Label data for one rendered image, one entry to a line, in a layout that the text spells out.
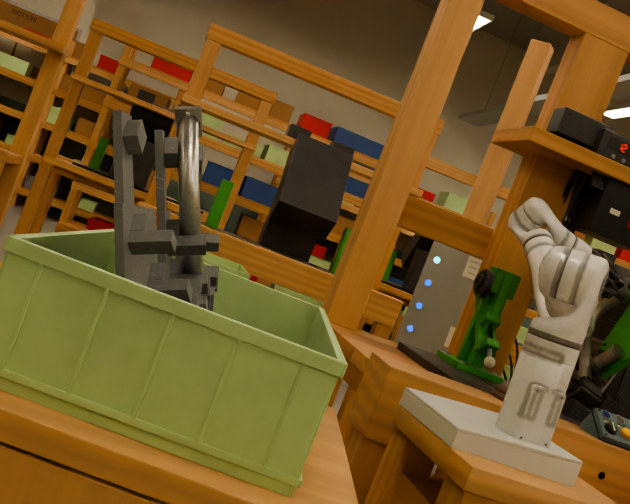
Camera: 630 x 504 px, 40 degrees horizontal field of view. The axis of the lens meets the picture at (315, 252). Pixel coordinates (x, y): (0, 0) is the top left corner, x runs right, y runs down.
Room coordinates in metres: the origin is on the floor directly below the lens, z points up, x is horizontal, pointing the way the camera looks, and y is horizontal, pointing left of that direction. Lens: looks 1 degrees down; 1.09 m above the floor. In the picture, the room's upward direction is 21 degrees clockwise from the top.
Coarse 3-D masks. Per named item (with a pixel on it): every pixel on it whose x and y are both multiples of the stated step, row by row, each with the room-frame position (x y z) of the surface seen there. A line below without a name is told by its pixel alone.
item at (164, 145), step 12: (156, 132) 1.22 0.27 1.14; (156, 144) 1.22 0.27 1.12; (168, 144) 1.24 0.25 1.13; (156, 156) 1.22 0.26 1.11; (168, 156) 1.23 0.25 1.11; (156, 168) 1.22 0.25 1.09; (156, 180) 1.22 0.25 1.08; (156, 192) 1.22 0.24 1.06; (156, 204) 1.23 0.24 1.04; (156, 216) 1.22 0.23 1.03; (168, 216) 1.31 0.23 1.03; (168, 264) 1.28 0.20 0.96; (204, 300) 1.31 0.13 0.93
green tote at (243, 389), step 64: (64, 256) 0.97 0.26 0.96; (0, 320) 0.97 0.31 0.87; (64, 320) 0.97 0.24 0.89; (128, 320) 0.98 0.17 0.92; (192, 320) 0.97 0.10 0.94; (256, 320) 1.58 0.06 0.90; (320, 320) 1.43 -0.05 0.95; (0, 384) 0.97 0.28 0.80; (64, 384) 0.97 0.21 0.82; (128, 384) 0.98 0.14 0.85; (192, 384) 0.98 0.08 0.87; (256, 384) 0.98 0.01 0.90; (320, 384) 0.99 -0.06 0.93; (192, 448) 0.98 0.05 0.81; (256, 448) 0.98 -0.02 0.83
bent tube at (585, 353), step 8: (624, 280) 2.12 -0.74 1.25; (624, 288) 2.10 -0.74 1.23; (600, 304) 2.16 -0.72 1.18; (608, 304) 2.15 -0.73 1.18; (616, 304) 2.14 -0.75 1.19; (600, 312) 2.16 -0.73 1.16; (584, 344) 2.11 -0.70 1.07; (584, 352) 2.09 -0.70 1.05; (584, 360) 2.06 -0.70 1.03; (584, 368) 2.04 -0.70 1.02
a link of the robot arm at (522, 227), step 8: (520, 208) 2.05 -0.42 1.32; (512, 216) 2.06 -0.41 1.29; (520, 216) 2.04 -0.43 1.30; (512, 224) 2.05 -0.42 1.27; (520, 224) 2.04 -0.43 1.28; (528, 224) 2.03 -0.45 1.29; (512, 232) 2.06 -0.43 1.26; (520, 232) 2.02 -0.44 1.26; (528, 232) 2.00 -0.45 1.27; (536, 232) 1.98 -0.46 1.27; (544, 232) 1.98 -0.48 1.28; (520, 240) 2.01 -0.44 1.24; (528, 240) 1.98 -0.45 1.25
